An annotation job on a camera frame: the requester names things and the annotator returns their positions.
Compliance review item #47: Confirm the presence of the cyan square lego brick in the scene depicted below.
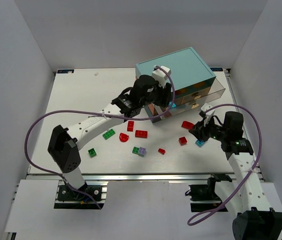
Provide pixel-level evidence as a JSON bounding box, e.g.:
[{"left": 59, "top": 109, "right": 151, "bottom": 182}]
[{"left": 168, "top": 102, "right": 176, "bottom": 108}]

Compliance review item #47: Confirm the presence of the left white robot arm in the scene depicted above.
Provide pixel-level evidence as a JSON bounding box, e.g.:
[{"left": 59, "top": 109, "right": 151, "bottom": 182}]
[{"left": 48, "top": 73, "right": 172, "bottom": 191}]

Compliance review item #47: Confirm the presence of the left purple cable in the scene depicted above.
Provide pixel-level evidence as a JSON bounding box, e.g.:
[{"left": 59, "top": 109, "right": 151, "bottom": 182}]
[{"left": 25, "top": 65, "right": 176, "bottom": 210}]

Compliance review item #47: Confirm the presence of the green flat lego plate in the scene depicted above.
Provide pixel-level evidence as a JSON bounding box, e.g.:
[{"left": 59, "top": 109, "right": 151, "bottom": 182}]
[{"left": 102, "top": 129, "right": 115, "bottom": 140}]

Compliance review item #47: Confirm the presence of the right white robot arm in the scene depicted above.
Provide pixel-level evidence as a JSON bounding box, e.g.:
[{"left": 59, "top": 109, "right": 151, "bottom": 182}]
[{"left": 187, "top": 103, "right": 282, "bottom": 240}]

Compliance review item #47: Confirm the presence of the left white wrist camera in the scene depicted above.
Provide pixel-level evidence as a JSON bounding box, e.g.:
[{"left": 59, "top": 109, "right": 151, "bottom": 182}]
[{"left": 151, "top": 65, "right": 171, "bottom": 88}]

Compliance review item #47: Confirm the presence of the small red lego slope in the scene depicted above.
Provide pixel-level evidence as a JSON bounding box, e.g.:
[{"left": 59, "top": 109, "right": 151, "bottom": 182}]
[{"left": 158, "top": 148, "right": 166, "bottom": 155}]

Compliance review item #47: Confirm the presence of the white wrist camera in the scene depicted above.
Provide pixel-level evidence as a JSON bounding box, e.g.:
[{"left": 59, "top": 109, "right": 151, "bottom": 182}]
[
  {"left": 200, "top": 103, "right": 215, "bottom": 127},
  {"left": 151, "top": 65, "right": 171, "bottom": 88}
]

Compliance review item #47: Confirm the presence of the red arch lego piece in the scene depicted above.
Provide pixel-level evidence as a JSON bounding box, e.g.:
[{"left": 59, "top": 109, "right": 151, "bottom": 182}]
[{"left": 119, "top": 132, "right": 129, "bottom": 143}]

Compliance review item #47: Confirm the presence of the teal orange drawer cabinet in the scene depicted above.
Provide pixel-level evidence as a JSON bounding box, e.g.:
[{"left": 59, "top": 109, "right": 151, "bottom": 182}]
[{"left": 135, "top": 47, "right": 217, "bottom": 124}]

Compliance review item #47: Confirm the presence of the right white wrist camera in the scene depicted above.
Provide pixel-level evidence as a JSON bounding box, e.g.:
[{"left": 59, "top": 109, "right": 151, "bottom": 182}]
[{"left": 200, "top": 103, "right": 215, "bottom": 127}]

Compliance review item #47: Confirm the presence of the green square lego brick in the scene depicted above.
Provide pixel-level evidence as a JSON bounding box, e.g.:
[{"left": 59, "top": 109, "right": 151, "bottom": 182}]
[{"left": 88, "top": 148, "right": 97, "bottom": 158}]

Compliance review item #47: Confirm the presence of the red flat lego plate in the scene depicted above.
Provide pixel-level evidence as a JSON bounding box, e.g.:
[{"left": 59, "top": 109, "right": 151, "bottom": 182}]
[{"left": 135, "top": 130, "right": 148, "bottom": 139}]

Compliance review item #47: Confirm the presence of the green and purple lego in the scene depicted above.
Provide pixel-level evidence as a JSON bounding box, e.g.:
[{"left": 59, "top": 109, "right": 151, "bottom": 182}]
[{"left": 132, "top": 146, "right": 147, "bottom": 157}]

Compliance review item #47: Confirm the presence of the purple cable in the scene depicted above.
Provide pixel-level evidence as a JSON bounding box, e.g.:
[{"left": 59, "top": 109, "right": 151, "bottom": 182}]
[
  {"left": 25, "top": 65, "right": 176, "bottom": 210},
  {"left": 187, "top": 104, "right": 263, "bottom": 227}
]

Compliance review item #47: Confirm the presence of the cyan long lego brick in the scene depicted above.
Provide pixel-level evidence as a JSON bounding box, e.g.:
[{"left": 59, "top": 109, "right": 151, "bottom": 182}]
[{"left": 195, "top": 140, "right": 205, "bottom": 147}]

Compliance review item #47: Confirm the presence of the clear top drawer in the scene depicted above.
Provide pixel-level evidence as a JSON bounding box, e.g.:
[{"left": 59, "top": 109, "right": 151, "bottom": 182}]
[{"left": 154, "top": 79, "right": 225, "bottom": 122}]

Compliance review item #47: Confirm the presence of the red square lego brick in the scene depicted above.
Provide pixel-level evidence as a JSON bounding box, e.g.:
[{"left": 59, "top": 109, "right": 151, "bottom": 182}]
[{"left": 179, "top": 136, "right": 187, "bottom": 146}]

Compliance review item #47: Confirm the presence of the red curved lego brick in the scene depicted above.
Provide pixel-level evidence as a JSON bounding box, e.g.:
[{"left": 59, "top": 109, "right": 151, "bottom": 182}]
[{"left": 181, "top": 121, "right": 194, "bottom": 130}]

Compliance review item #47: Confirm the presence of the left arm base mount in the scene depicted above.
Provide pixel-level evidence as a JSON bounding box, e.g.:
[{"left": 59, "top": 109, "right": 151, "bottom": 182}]
[{"left": 54, "top": 180, "right": 107, "bottom": 210}]

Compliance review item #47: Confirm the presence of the red rounded lego brick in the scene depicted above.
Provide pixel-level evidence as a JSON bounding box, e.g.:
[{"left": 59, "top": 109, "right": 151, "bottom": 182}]
[{"left": 127, "top": 120, "right": 134, "bottom": 132}]

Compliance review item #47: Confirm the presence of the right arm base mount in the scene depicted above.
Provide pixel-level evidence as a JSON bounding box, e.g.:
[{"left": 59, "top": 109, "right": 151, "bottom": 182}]
[{"left": 185, "top": 174, "right": 232, "bottom": 213}]

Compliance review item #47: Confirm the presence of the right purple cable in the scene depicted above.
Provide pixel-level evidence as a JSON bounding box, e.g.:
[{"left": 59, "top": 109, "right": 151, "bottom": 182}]
[{"left": 187, "top": 104, "right": 263, "bottom": 227}]

